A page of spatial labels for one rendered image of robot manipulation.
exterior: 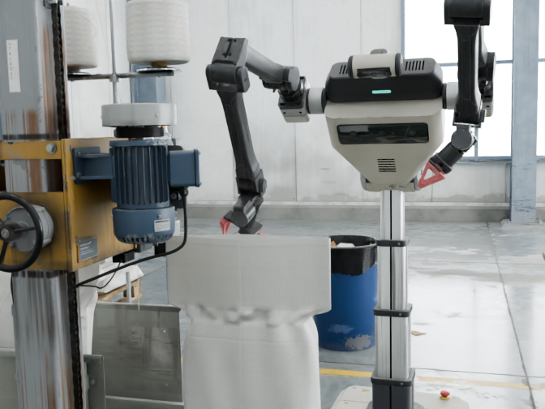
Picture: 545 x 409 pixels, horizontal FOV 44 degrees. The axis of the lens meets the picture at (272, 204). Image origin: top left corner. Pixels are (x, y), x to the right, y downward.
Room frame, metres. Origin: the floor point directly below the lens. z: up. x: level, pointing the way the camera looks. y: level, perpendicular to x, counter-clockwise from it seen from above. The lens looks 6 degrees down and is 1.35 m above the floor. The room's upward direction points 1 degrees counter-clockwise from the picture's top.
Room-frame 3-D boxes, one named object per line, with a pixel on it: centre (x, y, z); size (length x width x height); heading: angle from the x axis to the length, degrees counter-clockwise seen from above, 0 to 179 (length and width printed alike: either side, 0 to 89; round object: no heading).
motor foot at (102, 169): (1.63, 0.41, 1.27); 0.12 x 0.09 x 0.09; 164
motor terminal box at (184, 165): (1.66, 0.22, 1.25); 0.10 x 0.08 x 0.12; 9
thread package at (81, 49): (1.86, 0.54, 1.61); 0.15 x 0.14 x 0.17; 74
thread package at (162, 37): (1.79, 0.29, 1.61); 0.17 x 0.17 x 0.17
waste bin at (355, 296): (4.15, -0.45, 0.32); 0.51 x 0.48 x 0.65; 164
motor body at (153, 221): (1.64, 0.32, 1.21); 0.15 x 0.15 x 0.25
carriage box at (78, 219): (1.74, 0.54, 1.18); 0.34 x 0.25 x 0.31; 164
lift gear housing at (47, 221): (1.55, 0.57, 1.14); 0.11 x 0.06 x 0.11; 74
